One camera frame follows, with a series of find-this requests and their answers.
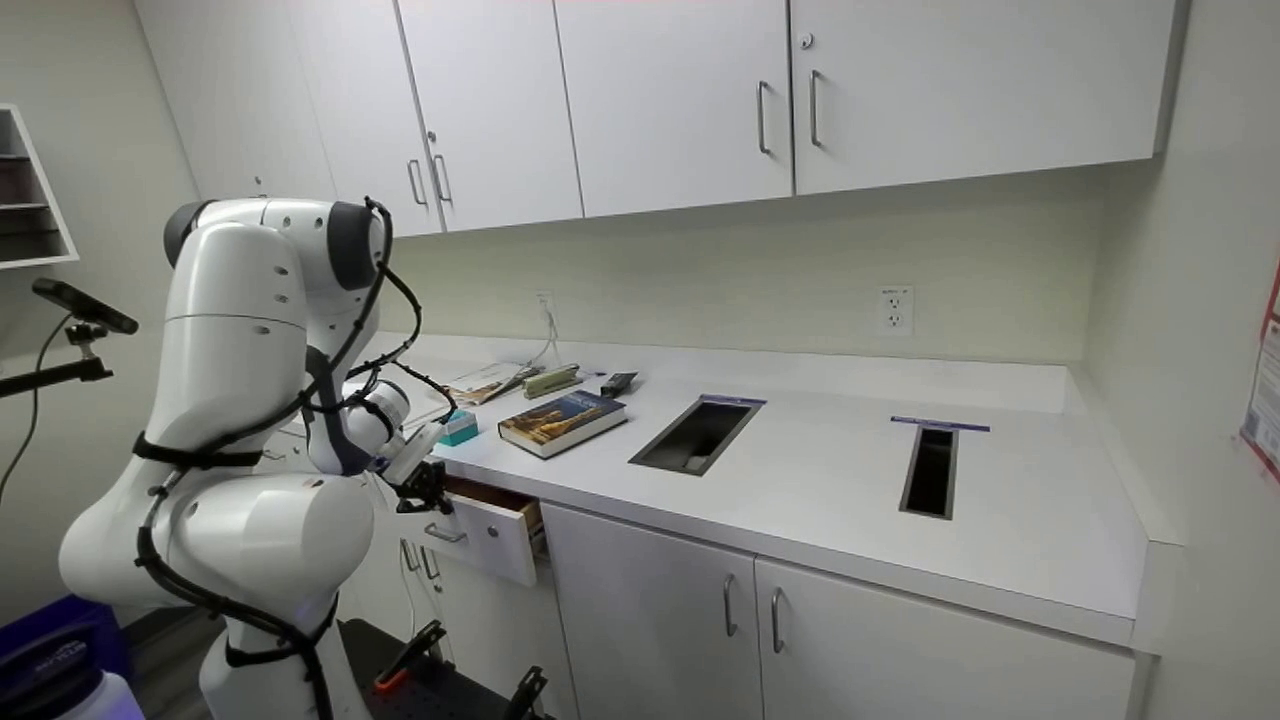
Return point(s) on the narrow countertop slot opening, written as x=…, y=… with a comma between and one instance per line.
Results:
x=930, y=471

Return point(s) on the black platform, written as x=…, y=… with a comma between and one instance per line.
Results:
x=455, y=694

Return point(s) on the white wall outlet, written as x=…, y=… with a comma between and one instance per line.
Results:
x=895, y=311

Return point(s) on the widest white upper cabinet door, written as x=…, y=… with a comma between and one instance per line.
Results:
x=980, y=84

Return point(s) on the blue bin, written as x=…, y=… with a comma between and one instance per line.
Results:
x=74, y=616

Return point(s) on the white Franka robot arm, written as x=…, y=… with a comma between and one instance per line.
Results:
x=240, y=387

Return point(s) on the flat grey-green item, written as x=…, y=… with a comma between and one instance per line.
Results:
x=549, y=381

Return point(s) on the white drawer base cabinet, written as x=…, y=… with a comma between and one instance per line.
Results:
x=483, y=627

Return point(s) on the wooden drawer with white front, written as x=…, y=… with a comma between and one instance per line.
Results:
x=484, y=534

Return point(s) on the black camera on stand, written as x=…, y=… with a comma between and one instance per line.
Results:
x=81, y=307

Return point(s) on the red and black clamp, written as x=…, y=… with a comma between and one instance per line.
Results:
x=404, y=662

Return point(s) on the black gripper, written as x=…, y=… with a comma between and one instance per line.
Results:
x=419, y=480

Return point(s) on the small teal box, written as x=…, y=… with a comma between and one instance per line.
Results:
x=458, y=430

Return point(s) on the small black device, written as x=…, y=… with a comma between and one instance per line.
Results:
x=619, y=381

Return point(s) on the dark and white container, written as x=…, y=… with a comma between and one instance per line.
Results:
x=62, y=681

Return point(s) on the hardcover book with dark cover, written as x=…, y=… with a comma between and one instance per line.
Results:
x=561, y=422

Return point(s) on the red-bordered wall poster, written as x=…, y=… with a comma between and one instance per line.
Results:
x=1262, y=394

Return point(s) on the square steel countertop opening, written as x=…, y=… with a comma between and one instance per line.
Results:
x=697, y=434

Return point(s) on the stack of papers and pens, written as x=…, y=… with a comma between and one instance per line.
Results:
x=493, y=387

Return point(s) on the blue strip label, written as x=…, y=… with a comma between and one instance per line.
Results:
x=941, y=422

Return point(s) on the white wall shelf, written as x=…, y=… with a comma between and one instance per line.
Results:
x=35, y=203

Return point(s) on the white lower cabinet door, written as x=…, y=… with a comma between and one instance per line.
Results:
x=645, y=615
x=933, y=662

